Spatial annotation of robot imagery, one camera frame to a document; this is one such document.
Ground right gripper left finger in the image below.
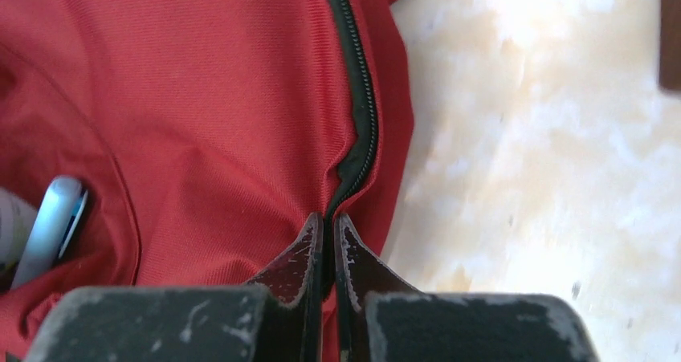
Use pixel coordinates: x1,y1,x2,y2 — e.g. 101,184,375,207
27,213,324,361

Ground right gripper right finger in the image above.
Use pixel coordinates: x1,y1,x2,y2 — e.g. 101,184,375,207
334,214,598,361

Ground red student backpack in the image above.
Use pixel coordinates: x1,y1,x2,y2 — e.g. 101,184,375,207
1,0,414,358

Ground brown wooden metronome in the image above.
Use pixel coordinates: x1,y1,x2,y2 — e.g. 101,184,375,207
659,0,680,92

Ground round blue patterned tin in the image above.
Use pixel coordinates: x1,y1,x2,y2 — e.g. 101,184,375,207
10,176,88,290

